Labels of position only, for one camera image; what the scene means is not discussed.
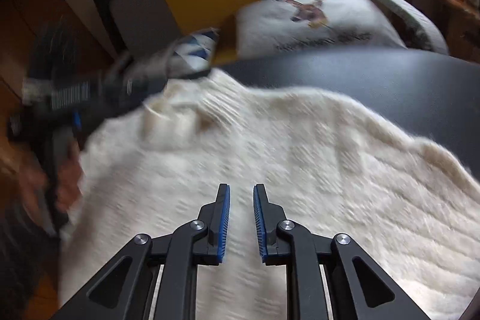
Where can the white deer print pillow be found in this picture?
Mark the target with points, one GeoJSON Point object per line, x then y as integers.
{"type": "Point", "coordinates": [270, 27]}

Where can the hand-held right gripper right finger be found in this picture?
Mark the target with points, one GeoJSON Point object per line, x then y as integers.
{"type": "Point", "coordinates": [258, 226]}

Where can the cream knit sweater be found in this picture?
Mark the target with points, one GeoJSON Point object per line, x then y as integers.
{"type": "Point", "coordinates": [300, 155]}

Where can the geometric print pillow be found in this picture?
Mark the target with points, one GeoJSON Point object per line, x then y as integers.
{"type": "Point", "coordinates": [195, 50]}

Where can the person's left hand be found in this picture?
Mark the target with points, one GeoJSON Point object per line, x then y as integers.
{"type": "Point", "coordinates": [69, 179]}

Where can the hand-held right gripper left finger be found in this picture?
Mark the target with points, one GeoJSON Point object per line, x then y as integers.
{"type": "Point", "coordinates": [224, 226]}

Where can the wooden desk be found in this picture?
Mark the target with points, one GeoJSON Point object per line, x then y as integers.
{"type": "Point", "coordinates": [461, 16]}

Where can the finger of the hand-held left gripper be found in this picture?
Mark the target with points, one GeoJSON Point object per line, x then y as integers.
{"type": "Point", "coordinates": [157, 70]}

